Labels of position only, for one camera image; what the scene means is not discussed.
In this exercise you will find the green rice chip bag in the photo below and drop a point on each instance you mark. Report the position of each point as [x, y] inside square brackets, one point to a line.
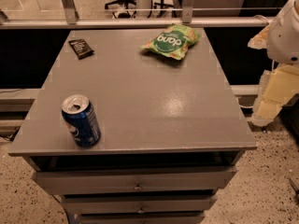
[173, 42]

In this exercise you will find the black snack packet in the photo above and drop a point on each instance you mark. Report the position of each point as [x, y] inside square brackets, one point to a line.
[81, 48]

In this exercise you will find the grey drawer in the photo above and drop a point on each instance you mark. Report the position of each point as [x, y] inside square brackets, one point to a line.
[131, 181]
[157, 218]
[139, 204]

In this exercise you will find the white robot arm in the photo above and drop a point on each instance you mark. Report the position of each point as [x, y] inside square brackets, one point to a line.
[280, 38]

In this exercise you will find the top grey drawer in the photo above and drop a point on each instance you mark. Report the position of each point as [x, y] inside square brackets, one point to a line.
[131, 181]

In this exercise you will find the grey drawer cabinet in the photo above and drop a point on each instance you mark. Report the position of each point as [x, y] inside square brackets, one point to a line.
[153, 112]

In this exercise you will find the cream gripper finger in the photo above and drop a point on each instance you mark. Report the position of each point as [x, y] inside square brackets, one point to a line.
[283, 84]
[264, 112]

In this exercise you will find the middle grey drawer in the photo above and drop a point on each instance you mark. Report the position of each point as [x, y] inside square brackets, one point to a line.
[139, 204]

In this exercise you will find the blue pepsi can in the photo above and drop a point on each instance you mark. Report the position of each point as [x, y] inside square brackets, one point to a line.
[80, 120]

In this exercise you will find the bottom grey drawer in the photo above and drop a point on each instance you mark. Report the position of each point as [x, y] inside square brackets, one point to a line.
[157, 218]

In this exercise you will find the metal railing frame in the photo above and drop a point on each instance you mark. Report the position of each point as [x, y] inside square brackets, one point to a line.
[90, 14]

